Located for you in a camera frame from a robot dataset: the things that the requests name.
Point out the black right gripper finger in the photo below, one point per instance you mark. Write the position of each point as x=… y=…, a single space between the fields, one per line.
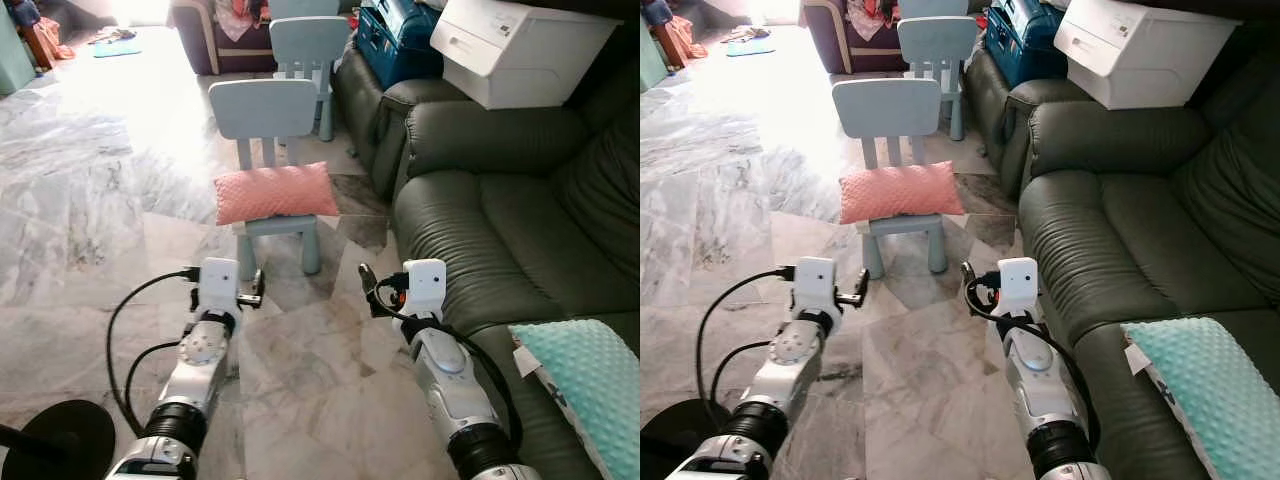
x=968 y=271
x=970 y=298
x=372 y=300
x=367 y=273

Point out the pink dotted pillow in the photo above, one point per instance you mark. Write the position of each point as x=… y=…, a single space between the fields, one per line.
x=275 y=193
x=900 y=192

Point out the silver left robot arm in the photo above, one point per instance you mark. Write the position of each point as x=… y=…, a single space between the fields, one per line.
x=790 y=350
x=203 y=352

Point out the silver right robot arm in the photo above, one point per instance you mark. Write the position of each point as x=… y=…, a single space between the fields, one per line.
x=1035 y=378
x=447 y=378

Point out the dark green leather sofa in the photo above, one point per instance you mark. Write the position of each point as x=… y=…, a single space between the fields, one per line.
x=480 y=225
x=1110 y=225

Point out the teal dotted pillow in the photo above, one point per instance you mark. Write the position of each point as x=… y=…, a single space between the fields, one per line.
x=590 y=390
x=1210 y=395

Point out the light blue child chair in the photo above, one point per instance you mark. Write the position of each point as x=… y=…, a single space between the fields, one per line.
x=935 y=42
x=888 y=108
x=262 y=108
x=308 y=42

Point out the black round stand base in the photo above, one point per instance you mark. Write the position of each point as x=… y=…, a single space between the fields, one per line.
x=65 y=440
x=690 y=435

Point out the blue hard-shell suitcase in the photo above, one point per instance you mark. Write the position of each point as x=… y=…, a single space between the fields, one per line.
x=1020 y=42
x=395 y=45

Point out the white plastic storage box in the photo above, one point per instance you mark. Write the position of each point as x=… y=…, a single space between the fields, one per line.
x=520 y=55
x=1140 y=55

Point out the blue floor mat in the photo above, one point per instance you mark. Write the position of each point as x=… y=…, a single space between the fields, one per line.
x=750 y=46
x=117 y=47

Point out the pile of colourful clothes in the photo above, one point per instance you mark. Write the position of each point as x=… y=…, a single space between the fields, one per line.
x=872 y=12
x=238 y=18

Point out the orange cloth bag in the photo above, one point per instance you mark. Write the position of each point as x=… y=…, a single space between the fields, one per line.
x=682 y=42
x=48 y=42

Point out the pale green cabinet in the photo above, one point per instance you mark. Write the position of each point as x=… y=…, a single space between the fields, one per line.
x=14 y=55
x=650 y=62

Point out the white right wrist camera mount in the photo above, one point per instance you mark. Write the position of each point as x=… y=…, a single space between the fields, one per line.
x=1019 y=285
x=425 y=285

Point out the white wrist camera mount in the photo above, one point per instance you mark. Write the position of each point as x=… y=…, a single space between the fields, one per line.
x=1019 y=285
x=217 y=283
x=425 y=285
x=815 y=282

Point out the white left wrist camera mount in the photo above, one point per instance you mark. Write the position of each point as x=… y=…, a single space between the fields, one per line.
x=217 y=283
x=815 y=282

